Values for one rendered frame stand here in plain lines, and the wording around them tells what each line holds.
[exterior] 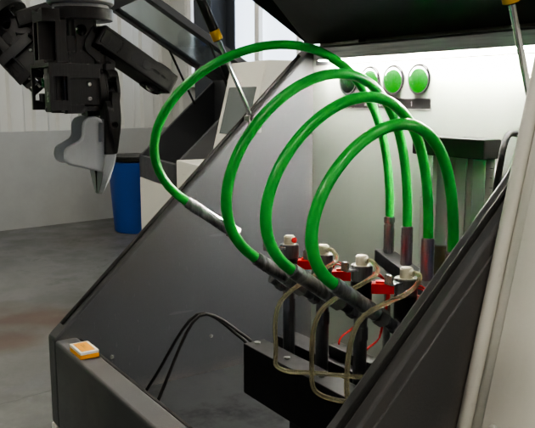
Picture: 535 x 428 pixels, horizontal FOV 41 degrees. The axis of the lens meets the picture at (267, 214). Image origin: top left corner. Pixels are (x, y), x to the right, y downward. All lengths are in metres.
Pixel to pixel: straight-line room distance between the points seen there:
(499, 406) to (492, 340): 0.07
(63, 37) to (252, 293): 0.74
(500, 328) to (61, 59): 0.56
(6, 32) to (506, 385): 0.84
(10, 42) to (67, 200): 6.87
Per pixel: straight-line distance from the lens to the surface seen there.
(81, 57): 0.86
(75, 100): 0.83
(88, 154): 0.85
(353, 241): 1.37
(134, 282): 1.29
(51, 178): 7.90
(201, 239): 1.33
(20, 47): 1.13
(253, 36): 7.37
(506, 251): 0.80
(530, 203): 0.78
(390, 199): 1.16
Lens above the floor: 1.35
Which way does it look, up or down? 9 degrees down
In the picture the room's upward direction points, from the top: straight up
